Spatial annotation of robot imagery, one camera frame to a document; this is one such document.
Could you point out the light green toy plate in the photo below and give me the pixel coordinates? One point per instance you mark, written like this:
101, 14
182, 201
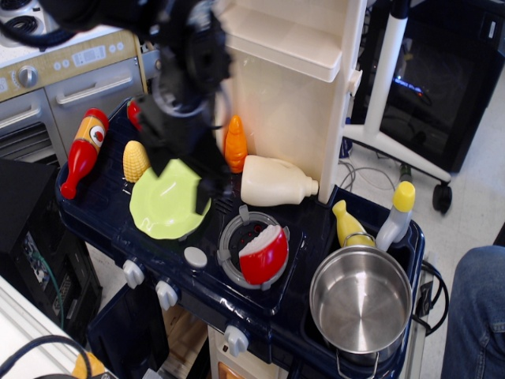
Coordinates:
164, 207

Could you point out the cream toy milk bottle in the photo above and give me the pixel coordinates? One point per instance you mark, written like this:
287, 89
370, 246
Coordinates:
267, 182

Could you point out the red toy ketchup bottle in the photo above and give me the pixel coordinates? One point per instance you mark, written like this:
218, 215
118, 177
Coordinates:
84, 150

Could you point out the grey middle stove knob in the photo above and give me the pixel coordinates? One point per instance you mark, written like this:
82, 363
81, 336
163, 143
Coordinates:
168, 295

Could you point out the stainless steel pot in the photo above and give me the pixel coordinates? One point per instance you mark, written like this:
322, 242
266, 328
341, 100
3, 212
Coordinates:
360, 300

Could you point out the orange toy carrot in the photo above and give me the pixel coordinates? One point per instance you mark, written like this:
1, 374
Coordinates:
235, 148

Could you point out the grey stove knob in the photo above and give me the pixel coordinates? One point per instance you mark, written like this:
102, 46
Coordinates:
236, 340
168, 295
133, 274

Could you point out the black monitor screen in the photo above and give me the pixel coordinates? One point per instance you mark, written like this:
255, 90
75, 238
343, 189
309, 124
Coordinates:
450, 61

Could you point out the yellow toy on table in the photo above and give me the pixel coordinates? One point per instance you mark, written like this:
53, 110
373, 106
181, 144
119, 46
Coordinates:
80, 369

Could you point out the navy blue toy kitchen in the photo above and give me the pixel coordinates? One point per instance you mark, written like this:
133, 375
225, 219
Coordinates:
277, 321

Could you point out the grey right stove knob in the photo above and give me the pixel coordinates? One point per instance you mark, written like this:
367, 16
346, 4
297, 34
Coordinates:
236, 340

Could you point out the black computer case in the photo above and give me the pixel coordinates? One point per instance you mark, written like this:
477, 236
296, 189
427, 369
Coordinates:
49, 265

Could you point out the red and white toy sushi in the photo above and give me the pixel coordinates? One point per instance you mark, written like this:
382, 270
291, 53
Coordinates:
264, 256

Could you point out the grey round toy button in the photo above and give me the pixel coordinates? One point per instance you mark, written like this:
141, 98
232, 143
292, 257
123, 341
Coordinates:
195, 257

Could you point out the grey bottle with yellow cap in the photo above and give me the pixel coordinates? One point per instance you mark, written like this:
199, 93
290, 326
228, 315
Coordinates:
396, 225

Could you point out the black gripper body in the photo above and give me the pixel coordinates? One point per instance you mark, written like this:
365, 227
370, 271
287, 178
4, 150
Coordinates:
188, 134

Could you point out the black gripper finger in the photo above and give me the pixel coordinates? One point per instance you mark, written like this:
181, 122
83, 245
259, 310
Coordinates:
204, 192
159, 158

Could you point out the cream toy kitchen shelf tower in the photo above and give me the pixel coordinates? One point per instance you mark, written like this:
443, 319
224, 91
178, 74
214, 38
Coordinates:
294, 70

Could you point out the grey toy stove burner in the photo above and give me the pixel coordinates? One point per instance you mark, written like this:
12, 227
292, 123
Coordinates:
242, 229

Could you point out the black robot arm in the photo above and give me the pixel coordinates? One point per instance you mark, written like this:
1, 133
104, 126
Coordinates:
190, 38

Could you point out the yellow toy squeeze bottle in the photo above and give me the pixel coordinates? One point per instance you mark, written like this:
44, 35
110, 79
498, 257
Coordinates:
349, 230

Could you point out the blue jeans leg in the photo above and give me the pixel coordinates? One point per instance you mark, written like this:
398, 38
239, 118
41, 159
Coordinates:
474, 345

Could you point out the yellow toy corn cob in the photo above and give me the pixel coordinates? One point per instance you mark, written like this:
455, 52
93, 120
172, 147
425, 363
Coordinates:
135, 161

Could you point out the red toy chili pepper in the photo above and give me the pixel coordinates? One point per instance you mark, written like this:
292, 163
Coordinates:
133, 114

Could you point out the grey left stove knob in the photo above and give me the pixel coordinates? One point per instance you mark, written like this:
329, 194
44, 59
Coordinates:
133, 274

